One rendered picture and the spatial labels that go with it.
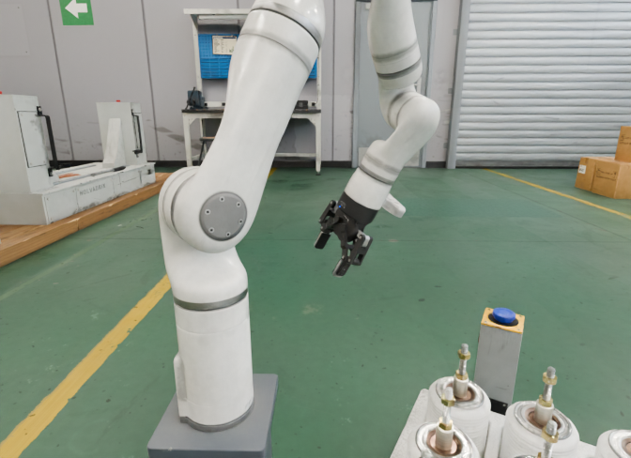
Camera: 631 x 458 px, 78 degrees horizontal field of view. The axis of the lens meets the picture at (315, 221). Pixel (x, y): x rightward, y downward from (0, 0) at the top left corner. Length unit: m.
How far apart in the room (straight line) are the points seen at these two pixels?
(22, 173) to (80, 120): 3.64
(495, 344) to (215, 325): 0.54
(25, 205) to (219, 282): 2.34
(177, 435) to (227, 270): 0.22
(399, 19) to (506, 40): 5.25
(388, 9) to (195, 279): 0.43
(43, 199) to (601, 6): 6.12
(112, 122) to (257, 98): 3.45
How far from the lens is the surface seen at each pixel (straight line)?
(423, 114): 0.66
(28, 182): 2.73
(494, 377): 0.87
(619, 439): 0.75
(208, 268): 0.50
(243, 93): 0.45
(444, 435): 0.62
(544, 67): 6.02
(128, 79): 5.98
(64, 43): 6.41
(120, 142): 3.82
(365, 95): 5.40
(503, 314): 0.83
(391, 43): 0.62
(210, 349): 0.51
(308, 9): 0.49
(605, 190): 4.30
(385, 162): 0.68
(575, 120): 6.23
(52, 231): 2.63
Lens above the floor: 0.69
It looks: 15 degrees down
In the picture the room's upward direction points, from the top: straight up
